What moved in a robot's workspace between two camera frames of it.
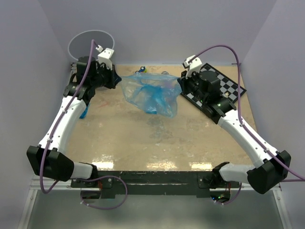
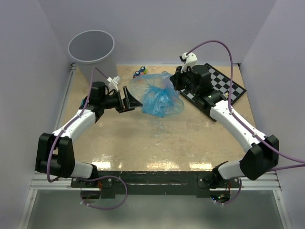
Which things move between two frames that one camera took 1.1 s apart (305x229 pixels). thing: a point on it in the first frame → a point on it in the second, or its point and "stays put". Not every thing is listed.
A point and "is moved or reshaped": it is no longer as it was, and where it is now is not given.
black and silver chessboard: (228, 88) stays put
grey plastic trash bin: (80, 45) stays put
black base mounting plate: (149, 182) stays put
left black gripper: (114, 78) → (129, 103)
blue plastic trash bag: (156, 93) is moved or reshaped
